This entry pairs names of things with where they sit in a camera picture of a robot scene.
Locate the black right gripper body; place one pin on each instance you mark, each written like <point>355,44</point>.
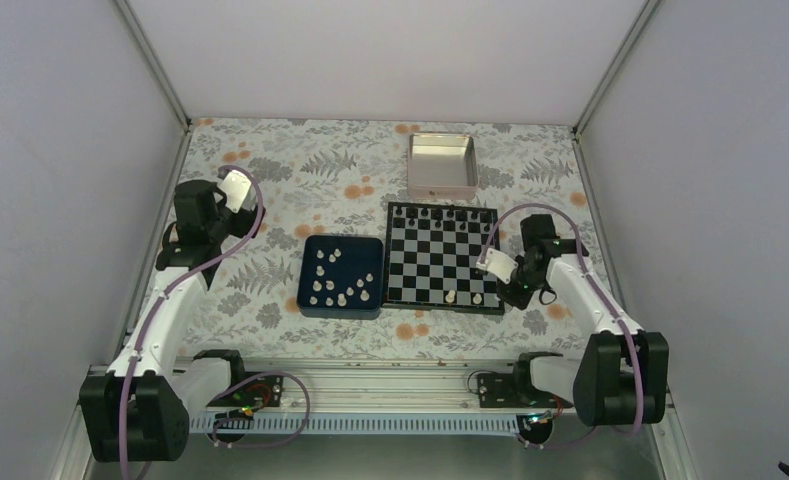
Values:
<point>521,298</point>

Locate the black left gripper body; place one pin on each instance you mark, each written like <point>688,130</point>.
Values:
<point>245,222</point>

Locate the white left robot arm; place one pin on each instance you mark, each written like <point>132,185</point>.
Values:
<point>139,409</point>

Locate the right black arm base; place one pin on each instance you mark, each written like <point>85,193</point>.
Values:
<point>496,390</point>

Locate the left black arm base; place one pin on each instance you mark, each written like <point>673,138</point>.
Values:
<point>232,413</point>

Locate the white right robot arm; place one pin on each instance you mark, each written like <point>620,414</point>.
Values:
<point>621,377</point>

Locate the black white chess board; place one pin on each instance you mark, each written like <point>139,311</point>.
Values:
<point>431,249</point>

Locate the silver metal tin box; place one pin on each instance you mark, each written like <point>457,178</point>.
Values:
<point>442,166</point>

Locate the dark blue piece tray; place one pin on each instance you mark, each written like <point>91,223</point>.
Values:
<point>341,277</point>

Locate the floral patterned table mat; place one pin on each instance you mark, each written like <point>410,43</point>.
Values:
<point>337,177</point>

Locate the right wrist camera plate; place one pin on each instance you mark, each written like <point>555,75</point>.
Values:
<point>499,264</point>

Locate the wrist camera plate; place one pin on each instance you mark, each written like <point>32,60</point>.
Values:
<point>499,264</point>
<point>236,187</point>

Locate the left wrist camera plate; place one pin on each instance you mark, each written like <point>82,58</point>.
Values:
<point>236,187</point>

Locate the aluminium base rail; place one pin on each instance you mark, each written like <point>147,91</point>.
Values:
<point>354,399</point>

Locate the aluminium frame post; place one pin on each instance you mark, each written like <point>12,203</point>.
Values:
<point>155,67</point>
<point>637,28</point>

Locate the right aluminium frame post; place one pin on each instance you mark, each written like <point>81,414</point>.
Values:
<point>637,28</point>

